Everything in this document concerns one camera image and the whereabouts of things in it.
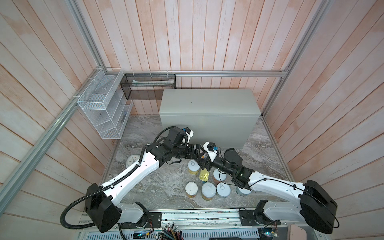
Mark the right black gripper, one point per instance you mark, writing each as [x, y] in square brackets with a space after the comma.
[203, 162]

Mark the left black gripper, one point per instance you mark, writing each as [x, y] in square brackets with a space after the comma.
[190, 154]

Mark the yellow label white-lid can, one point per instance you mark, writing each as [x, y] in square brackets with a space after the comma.
[193, 167]

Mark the yellow can plain lid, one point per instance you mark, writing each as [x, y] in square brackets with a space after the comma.
[191, 189]

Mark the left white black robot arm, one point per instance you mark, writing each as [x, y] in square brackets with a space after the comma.
[105, 207]

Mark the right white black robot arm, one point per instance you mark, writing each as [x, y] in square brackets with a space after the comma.
[303, 202]

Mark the brown label pull-tab can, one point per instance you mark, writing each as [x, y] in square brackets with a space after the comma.
[218, 176]

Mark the blue label pull-tab can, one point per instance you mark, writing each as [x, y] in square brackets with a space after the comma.
[223, 190]

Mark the teal label pull-tab can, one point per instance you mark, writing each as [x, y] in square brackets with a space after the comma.
[243, 192]

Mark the yellow oval sardine tin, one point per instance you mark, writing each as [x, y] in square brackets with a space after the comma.
[204, 175]

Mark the orange can plain lid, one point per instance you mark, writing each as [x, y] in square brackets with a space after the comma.
[208, 191]

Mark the grey metal cabinet box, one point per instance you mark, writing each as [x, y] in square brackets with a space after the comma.
[225, 117]

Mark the small white round clock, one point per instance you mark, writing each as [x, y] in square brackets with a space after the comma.
[131, 160]

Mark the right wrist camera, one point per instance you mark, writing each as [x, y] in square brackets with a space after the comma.
[211, 151]

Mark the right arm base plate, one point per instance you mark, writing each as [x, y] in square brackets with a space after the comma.
[254, 218]

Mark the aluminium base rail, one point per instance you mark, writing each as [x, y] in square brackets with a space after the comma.
[200, 225]

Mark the black mesh wall basket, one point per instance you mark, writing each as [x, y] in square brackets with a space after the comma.
[146, 87]

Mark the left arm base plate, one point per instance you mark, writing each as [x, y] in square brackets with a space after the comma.
[149, 220]

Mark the white wire mesh shelf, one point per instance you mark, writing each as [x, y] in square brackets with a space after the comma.
[104, 103]

